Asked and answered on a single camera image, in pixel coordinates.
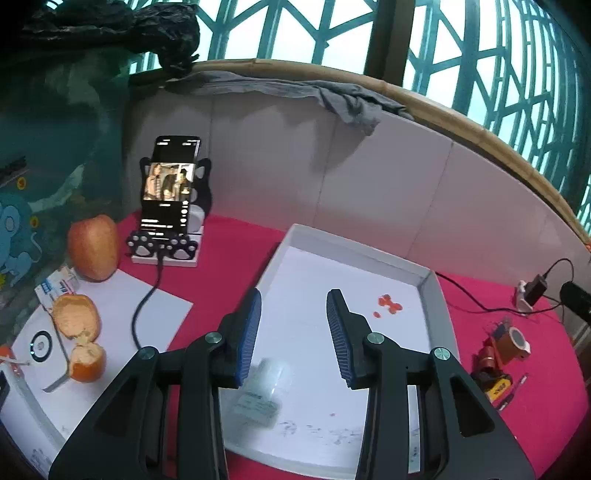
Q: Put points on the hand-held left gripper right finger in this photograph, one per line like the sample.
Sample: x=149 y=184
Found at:
x=337 y=332

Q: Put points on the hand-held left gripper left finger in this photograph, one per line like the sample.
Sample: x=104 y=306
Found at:
x=249 y=332

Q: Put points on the white shallow tray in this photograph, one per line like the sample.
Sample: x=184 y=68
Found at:
x=314 y=277

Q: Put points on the white plastic bottle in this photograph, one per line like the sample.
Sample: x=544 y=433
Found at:
x=263 y=392

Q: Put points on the red cylinder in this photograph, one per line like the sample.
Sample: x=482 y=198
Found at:
x=487 y=362

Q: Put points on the brown tape roll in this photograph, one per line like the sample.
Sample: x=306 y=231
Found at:
x=512 y=344

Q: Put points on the clear ballpoint pen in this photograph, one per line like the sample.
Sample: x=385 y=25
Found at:
x=512 y=392

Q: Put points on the red tablecloth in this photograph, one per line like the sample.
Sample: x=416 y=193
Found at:
x=231 y=244

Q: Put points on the white paper sheet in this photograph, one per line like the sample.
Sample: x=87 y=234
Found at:
x=138 y=295

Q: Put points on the cat paw phone stand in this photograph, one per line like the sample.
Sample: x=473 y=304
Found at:
x=143 y=247

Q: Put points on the black smartphone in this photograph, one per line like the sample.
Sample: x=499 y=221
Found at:
x=168 y=212

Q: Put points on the half peeled orange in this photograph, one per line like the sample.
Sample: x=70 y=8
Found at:
x=87 y=364

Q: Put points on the yellow cylinder black cap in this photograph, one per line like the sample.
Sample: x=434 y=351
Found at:
x=498 y=390

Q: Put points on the white partition board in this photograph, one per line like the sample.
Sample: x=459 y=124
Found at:
x=277 y=161

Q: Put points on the orange peel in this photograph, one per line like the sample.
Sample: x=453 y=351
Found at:
x=74 y=318

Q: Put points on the red apple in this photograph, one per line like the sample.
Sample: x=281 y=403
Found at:
x=92 y=249

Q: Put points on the white power adapter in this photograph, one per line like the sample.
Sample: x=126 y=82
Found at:
x=521 y=297

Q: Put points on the small white blue carton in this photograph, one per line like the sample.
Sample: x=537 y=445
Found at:
x=57 y=286

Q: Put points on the white round device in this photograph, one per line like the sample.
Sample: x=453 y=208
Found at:
x=41 y=346

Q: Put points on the grey cloth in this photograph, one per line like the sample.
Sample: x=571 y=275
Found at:
x=351 y=106

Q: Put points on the black cylindrical object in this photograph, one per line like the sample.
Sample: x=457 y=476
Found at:
x=577 y=297

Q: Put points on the teal window lattice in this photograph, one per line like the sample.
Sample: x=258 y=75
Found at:
x=323 y=27

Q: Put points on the black plastic bag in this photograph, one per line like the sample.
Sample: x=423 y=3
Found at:
x=161 y=32

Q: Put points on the curved wooden rail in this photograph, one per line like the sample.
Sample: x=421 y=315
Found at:
x=461 y=120

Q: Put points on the cartoon wall poster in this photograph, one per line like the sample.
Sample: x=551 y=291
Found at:
x=18 y=230

